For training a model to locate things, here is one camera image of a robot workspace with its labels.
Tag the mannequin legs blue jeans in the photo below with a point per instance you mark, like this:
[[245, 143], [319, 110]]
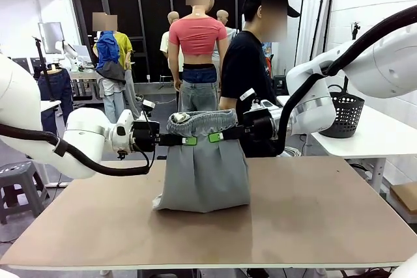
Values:
[[60, 95]]

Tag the person's right forearm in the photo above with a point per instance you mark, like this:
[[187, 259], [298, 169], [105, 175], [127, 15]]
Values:
[[226, 103]]

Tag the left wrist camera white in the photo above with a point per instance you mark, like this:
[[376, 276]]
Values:
[[148, 106]]

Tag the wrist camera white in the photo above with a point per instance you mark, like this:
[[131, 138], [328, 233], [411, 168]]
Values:
[[257, 102], [148, 106]]

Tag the black tripod stand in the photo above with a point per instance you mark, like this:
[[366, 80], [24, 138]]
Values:
[[44, 63]]

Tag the black perforated plastic basket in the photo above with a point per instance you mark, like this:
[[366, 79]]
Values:
[[345, 115]]

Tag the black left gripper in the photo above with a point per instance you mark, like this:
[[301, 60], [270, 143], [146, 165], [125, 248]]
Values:
[[145, 136]]

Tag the mannequin in yellow shirt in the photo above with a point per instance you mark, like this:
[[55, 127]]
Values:
[[125, 47]]

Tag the beige mannequin cream shirt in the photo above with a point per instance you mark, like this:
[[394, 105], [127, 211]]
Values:
[[164, 43]]

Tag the grey monitor screen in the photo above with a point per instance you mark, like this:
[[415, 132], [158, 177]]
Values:
[[51, 37]]

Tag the person in black T-shirt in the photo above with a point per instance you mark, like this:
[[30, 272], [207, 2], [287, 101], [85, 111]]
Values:
[[247, 63]]

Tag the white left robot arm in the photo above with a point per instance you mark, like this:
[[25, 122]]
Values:
[[84, 128]]

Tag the grey plastic stool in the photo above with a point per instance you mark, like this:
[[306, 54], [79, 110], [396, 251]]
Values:
[[16, 174]]

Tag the brown cardboard box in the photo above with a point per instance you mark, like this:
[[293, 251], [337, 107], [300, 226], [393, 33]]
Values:
[[405, 195]]

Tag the white sheet on black stand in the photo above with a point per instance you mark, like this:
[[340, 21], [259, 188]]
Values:
[[314, 14]]

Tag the mannequin in red top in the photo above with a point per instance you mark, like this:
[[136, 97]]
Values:
[[195, 34]]

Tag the large white side table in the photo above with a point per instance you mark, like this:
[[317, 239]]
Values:
[[374, 141]]

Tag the bald mannequin grey shirt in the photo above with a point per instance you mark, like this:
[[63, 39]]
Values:
[[222, 16]]

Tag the grey training pants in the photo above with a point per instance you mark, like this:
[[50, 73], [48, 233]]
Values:
[[205, 177]]

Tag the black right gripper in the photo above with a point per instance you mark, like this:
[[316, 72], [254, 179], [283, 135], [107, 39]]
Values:
[[260, 126]]

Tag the small black tripod camera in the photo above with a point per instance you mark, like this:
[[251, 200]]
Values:
[[355, 27]]

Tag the small white background robot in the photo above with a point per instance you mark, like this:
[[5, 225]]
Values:
[[68, 51]]

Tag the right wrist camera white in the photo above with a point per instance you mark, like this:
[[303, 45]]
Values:
[[257, 102]]

